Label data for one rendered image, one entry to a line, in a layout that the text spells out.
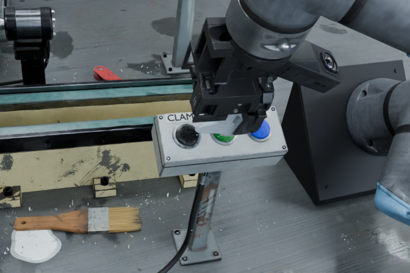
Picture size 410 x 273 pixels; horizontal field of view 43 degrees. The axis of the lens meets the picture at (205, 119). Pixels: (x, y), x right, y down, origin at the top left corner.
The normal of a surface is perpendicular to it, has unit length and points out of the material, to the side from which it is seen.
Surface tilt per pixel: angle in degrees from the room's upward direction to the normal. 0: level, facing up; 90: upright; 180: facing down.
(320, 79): 111
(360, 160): 45
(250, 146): 23
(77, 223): 0
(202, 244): 90
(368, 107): 66
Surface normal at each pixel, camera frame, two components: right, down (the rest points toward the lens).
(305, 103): 0.33, -0.11
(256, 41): -0.40, 0.77
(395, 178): -0.81, -0.42
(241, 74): 0.19, 0.89
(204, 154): 0.22, -0.46
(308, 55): 0.64, -0.46
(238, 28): -0.79, 0.43
